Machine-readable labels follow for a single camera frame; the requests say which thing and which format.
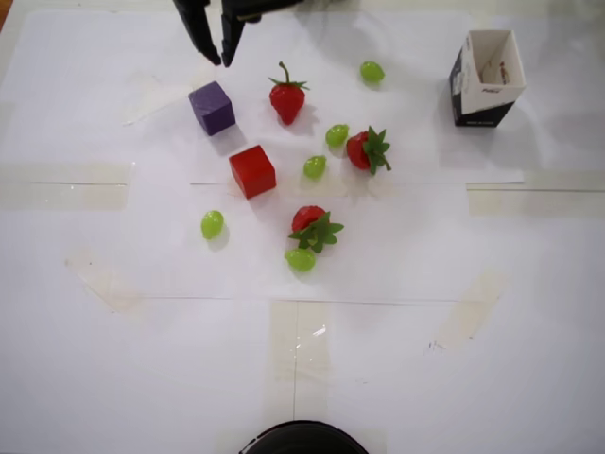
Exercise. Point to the open black white carton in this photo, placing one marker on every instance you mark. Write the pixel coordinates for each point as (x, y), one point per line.
(482, 113)

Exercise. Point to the white paper sheet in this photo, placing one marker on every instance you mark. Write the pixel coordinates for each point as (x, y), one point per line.
(425, 142)

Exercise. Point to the green grape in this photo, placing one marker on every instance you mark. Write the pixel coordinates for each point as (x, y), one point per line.
(300, 260)
(314, 167)
(372, 72)
(212, 224)
(336, 135)

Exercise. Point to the strawberry with long stem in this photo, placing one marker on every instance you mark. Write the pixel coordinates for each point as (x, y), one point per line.
(287, 101)

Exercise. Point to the strawberry with wide leaf crown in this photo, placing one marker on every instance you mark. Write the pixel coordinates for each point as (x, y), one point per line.
(357, 149)

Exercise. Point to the purple cube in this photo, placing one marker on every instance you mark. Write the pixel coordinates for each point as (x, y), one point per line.
(212, 111)

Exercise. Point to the strawberry with curled stem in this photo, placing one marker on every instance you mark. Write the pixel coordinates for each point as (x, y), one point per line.
(307, 218)

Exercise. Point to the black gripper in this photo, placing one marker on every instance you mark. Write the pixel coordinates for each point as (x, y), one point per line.
(234, 26)

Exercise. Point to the red cube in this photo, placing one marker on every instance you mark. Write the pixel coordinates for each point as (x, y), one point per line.
(253, 172)

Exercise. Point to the black round dome object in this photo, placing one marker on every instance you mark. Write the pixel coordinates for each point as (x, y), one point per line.
(302, 440)

